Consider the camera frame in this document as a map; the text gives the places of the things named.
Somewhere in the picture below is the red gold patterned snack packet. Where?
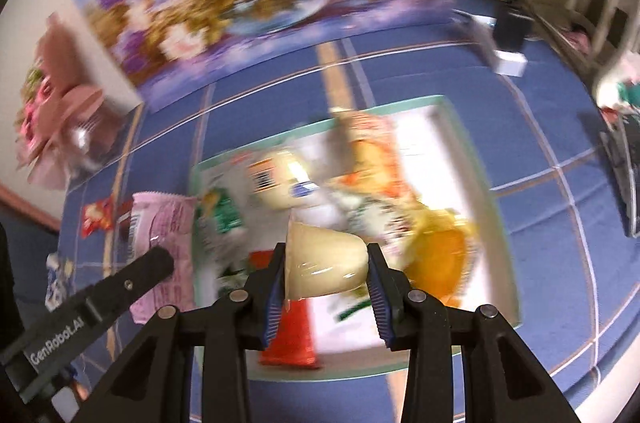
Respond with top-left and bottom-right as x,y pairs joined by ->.
248,249 -> 321,370

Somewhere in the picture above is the orange jelly pouch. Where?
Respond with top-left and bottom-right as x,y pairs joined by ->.
404,206 -> 480,308

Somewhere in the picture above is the pink snack packet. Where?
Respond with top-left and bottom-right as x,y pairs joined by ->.
128,191 -> 198,325

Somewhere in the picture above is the small red peanut snack packet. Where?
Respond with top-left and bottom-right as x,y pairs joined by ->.
80,195 -> 115,239

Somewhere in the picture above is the green white snack packet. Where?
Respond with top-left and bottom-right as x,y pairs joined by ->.
196,187 -> 248,289

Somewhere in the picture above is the cream jelly cup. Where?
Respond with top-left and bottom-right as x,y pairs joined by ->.
284,221 -> 369,301

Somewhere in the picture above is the orange cracker snack packet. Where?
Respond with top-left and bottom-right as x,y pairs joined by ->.
328,111 -> 416,203

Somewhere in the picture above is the blue white small packet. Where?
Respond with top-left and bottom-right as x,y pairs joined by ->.
44,252 -> 74,311

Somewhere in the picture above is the beige white snack packet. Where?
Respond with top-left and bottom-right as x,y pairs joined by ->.
330,189 -> 416,258

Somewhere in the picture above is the blue plaid tablecloth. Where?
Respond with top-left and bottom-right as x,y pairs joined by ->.
58,24 -> 639,422

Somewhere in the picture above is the white tray with green rim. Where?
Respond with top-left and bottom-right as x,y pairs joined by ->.
189,96 -> 521,382

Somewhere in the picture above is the pink flower bouquet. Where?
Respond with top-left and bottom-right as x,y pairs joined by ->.
14,13 -> 125,190

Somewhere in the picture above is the white round snack packet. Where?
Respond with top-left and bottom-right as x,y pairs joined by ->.
247,149 -> 320,210

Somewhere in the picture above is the white charger block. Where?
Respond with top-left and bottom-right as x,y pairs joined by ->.
466,14 -> 530,80

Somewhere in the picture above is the black power adapter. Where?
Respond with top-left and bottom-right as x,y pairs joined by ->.
492,4 -> 534,52

